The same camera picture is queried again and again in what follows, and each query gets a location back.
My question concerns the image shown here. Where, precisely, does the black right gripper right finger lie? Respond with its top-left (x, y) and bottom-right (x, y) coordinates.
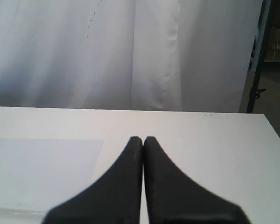
top-left (143, 137), bottom-right (250, 224)

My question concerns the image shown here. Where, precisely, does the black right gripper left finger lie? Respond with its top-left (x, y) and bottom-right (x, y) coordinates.
top-left (43, 136), bottom-right (142, 224)

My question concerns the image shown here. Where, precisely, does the white paper sheet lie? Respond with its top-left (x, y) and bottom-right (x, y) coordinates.
top-left (0, 139), bottom-right (103, 211)

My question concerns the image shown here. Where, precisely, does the white backdrop curtain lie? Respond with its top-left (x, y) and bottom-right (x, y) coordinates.
top-left (0, 0), bottom-right (262, 112)

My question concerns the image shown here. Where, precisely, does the black stand pole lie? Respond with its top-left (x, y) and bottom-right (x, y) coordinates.
top-left (245, 0), bottom-right (276, 113)

